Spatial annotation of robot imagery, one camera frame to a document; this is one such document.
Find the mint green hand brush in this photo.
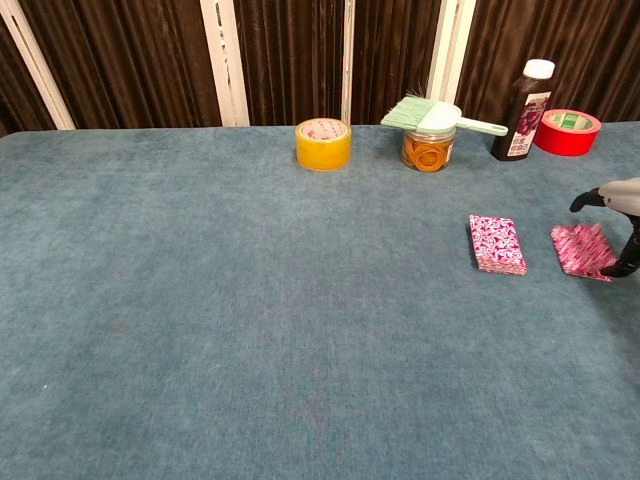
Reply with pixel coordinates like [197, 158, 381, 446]
[379, 89, 509, 138]

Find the white frame post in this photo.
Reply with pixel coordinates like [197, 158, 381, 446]
[0, 0, 77, 131]
[199, 0, 251, 128]
[428, 0, 477, 107]

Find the thin white pole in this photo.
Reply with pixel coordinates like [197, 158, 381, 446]
[341, 0, 357, 126]

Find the clear jar of rubber bands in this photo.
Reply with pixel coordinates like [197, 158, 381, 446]
[402, 124, 457, 175]

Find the red tape roll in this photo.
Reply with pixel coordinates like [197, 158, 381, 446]
[533, 108, 603, 158]

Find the yellow tape roll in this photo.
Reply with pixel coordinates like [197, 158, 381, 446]
[294, 117, 353, 173]

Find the blue felt table cover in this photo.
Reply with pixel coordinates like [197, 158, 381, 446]
[0, 121, 640, 480]

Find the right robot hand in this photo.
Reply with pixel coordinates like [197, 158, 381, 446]
[569, 177, 640, 278]

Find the dark brown pleated curtain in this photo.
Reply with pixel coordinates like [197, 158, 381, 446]
[0, 0, 640, 132]

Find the dark bottle with white cap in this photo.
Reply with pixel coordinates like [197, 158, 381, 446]
[490, 58, 556, 162]

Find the pink patterned card deck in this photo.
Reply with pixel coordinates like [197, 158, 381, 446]
[550, 222, 618, 283]
[468, 214, 529, 277]

